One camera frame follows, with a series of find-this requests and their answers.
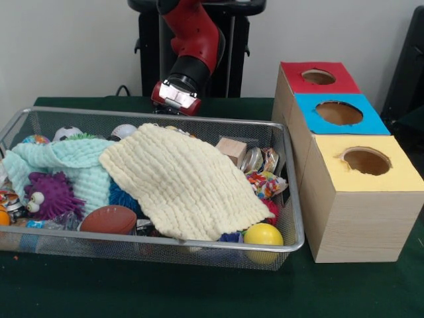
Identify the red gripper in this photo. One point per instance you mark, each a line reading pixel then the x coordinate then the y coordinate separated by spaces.
pixel 175 98

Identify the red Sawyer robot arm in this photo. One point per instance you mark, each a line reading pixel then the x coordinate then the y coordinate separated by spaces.
pixel 195 40

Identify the clear mesh bin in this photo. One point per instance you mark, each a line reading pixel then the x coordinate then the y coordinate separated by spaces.
pixel 99 255

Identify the white ball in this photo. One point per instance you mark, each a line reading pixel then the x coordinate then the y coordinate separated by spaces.
pixel 124 131

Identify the small wooden block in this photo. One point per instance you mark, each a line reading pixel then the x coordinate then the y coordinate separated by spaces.
pixel 232 150

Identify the cream yellow cloth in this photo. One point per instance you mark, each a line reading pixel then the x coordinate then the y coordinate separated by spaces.
pixel 185 182

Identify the small soccer ball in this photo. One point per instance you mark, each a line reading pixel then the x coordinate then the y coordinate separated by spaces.
pixel 67 133

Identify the mint green cloth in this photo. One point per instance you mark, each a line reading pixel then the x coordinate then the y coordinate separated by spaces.
pixel 73 159

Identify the colourful crinkly packet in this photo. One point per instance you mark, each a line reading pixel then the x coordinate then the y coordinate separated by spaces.
pixel 266 184

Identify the brown toy football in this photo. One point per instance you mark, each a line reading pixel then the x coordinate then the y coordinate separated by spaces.
pixel 108 220

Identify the purple spiky toy with eyes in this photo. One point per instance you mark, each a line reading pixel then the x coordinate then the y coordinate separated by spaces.
pixel 56 195

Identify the yellow ball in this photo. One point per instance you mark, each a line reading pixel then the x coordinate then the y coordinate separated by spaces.
pixel 263 234

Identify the dark green table cloth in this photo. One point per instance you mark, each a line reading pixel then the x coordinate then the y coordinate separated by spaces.
pixel 199 291

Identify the orange toy basketball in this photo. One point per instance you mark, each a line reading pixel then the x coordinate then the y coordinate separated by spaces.
pixel 3 217

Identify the black chair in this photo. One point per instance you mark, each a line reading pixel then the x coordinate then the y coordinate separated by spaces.
pixel 407 73

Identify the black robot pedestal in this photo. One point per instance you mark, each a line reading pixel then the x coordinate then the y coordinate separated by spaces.
pixel 232 59

